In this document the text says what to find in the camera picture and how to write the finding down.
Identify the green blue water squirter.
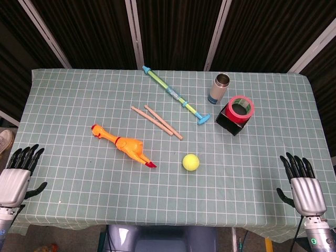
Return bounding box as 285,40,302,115
142,65,212,126

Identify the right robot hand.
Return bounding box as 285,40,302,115
276,152,328,217

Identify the orange rubber chicken toy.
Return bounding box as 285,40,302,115
91,124,158,169

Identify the wooden drumstick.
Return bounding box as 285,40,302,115
144,104,184,141
131,106,174,137

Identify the yellow ball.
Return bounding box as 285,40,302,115
182,153,201,172

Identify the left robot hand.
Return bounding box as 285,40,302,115
0,143,48,208

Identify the green checkered tablecloth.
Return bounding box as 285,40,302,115
7,68,336,244

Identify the red tape roll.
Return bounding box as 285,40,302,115
226,95,255,124

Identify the metal table leg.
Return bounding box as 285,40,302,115
230,227,238,252

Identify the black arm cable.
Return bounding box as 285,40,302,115
292,215,306,252

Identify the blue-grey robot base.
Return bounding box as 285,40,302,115
101,224,218,252

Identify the steel thermos cup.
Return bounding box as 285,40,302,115
207,73,230,106

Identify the black cardboard box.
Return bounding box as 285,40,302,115
215,106,251,137

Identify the white partition frame post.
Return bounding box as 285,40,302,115
203,0,233,72
288,25,336,74
0,109,20,128
17,0,72,69
124,0,145,70

